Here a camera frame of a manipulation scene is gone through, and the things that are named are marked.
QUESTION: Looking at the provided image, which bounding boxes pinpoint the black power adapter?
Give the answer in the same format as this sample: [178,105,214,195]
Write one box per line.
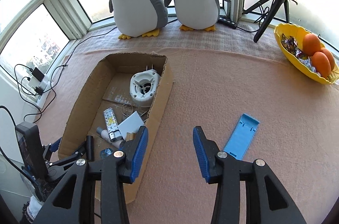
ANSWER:
[32,67,45,82]

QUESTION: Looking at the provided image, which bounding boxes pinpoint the white plug-in device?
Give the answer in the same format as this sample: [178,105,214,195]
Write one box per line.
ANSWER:
[129,66,160,108]

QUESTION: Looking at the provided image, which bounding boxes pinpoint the yellow leaf-shaped bowl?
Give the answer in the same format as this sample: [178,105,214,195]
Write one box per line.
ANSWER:
[274,23,338,85]

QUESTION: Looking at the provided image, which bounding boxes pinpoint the black cylinder tube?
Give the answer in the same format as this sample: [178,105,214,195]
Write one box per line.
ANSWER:
[86,135,94,161]

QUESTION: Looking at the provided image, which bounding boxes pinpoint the open cardboard box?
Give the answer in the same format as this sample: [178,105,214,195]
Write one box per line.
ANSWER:
[57,52,175,205]

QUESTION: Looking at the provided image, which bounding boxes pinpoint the patterned white tube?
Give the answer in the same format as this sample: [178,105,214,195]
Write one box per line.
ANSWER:
[103,107,122,135]

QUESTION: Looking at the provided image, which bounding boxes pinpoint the white power strip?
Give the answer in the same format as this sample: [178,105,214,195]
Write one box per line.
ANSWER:
[36,75,51,110]

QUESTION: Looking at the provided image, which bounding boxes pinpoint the pink small bottle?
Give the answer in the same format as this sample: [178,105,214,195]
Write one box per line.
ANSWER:
[96,127,125,149]

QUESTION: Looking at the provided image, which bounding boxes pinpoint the blue plastic phone stand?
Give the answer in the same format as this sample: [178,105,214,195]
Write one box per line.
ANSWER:
[223,113,260,160]

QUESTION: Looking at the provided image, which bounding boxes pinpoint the black tripod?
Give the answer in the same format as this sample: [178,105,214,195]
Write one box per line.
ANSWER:
[242,0,298,43]

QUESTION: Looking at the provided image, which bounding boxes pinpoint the white charger on strip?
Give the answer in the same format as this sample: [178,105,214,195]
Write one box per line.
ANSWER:
[28,77,40,89]

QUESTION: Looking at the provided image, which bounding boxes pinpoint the front orange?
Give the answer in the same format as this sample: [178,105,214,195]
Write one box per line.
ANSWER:
[311,52,332,78]

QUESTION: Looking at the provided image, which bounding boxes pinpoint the white gloved left hand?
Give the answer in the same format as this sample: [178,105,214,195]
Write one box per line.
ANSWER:
[25,195,44,223]

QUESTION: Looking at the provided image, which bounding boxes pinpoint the blue sanitizer bottle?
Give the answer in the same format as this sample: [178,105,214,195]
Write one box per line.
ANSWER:
[100,148,114,160]

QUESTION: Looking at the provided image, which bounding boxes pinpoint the white usb charger cube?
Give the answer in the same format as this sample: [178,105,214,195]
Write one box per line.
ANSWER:
[118,111,144,141]

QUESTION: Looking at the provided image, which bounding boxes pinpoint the black cable on mat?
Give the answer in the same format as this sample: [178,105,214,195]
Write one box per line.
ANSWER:
[13,18,178,124]

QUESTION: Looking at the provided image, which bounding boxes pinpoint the pile of wrapped candies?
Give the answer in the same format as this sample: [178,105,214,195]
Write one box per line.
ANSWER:
[280,34,317,73]

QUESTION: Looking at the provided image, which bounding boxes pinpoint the orange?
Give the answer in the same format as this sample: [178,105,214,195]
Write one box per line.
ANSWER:
[321,47,335,71]
[302,33,322,56]
[311,52,332,78]

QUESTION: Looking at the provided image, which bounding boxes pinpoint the small black plug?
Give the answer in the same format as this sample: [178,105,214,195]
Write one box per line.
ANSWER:
[35,87,44,95]

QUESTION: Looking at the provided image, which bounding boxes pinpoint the black remote controller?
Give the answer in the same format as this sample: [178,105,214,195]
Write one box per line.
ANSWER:
[217,16,237,29]

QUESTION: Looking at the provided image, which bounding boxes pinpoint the pink felt mat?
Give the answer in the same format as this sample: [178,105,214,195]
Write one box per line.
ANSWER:
[37,47,339,224]

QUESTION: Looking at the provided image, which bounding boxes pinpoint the wooden clothespin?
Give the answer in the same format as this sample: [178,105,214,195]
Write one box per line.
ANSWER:
[125,132,136,141]

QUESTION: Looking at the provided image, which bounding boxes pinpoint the right orange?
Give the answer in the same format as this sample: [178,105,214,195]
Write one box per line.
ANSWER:
[321,47,335,71]

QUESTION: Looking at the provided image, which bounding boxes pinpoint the rear orange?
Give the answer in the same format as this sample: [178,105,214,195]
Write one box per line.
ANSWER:
[302,33,322,56]

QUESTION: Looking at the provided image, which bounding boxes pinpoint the keys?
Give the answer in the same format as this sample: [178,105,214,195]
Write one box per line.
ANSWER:
[121,103,148,117]

